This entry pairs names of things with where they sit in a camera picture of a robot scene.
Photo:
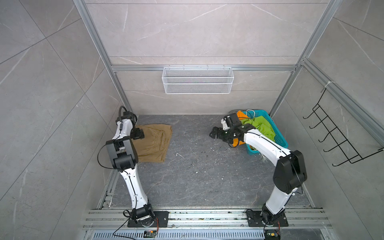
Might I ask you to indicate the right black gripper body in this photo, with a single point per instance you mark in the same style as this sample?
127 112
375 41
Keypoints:
228 135

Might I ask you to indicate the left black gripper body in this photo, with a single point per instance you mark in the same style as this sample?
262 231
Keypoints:
136 134

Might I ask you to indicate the khaki tan shorts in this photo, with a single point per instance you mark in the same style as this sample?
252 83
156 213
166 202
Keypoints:
154 146

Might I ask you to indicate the lime green shorts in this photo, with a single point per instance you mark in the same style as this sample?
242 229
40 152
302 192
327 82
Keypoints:
264 127

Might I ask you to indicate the teal plastic basket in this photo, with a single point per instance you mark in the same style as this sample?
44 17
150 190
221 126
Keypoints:
279 139

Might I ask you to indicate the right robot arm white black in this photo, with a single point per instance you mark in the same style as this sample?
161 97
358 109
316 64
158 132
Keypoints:
290 170

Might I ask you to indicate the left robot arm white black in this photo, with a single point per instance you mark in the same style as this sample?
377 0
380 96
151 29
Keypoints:
124 158

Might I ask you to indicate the orange shorts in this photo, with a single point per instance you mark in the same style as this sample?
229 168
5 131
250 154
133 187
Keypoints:
242 117

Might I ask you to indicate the small green circuit board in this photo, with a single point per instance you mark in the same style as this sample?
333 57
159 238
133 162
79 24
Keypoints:
150 234

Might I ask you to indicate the yellow black connector right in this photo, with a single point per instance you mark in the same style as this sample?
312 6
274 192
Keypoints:
272 235

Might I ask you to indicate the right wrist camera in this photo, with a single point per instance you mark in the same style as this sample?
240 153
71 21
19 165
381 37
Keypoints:
231 121

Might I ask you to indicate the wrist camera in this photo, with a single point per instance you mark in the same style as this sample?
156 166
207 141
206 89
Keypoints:
127 115
231 121

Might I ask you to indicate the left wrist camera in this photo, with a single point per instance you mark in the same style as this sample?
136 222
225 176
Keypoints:
127 115

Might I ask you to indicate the white wire mesh basket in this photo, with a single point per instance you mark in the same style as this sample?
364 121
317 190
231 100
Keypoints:
197 80

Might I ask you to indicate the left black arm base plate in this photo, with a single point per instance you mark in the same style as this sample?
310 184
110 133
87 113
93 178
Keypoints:
160 219

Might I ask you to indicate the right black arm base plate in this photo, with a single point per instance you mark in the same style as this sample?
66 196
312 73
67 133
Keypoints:
264 218

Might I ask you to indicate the aluminium frame rail front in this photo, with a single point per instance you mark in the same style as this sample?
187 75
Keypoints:
190 218

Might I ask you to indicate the black wire hook rack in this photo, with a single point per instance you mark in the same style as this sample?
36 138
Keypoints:
333 132

